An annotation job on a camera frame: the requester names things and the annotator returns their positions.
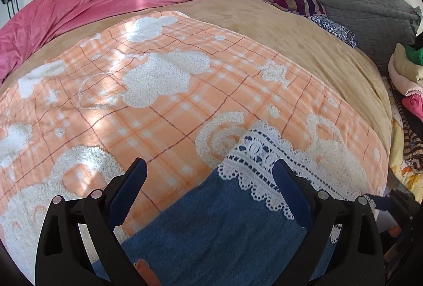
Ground tan bed sheet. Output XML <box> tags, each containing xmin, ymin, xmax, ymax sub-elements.
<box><xmin>1</xmin><ymin>0</ymin><xmax>392</xmax><ymax>156</ymax></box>

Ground blue floral pillow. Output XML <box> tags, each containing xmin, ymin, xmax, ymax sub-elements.
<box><xmin>307</xmin><ymin>15</ymin><xmax>356</xmax><ymax>48</ymax></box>

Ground pile of colourful clothes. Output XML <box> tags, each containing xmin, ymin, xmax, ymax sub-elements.
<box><xmin>385</xmin><ymin>43</ymin><xmax>422</xmax><ymax>194</ymax></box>

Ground blue denim lace-trimmed pants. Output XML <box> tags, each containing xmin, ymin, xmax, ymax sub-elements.
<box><xmin>123</xmin><ymin>117</ymin><xmax>376</xmax><ymax>285</ymax></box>

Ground person's right hand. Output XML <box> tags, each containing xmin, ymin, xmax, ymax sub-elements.
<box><xmin>380</xmin><ymin>225</ymin><xmax>402</xmax><ymax>254</ymax></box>

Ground person's left hand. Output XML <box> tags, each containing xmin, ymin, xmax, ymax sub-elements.
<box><xmin>134</xmin><ymin>259</ymin><xmax>161</xmax><ymax>286</ymax></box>

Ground orange bear plush blanket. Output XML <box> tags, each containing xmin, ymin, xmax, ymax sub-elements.
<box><xmin>1</xmin><ymin>11</ymin><xmax>388</xmax><ymax>279</ymax></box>

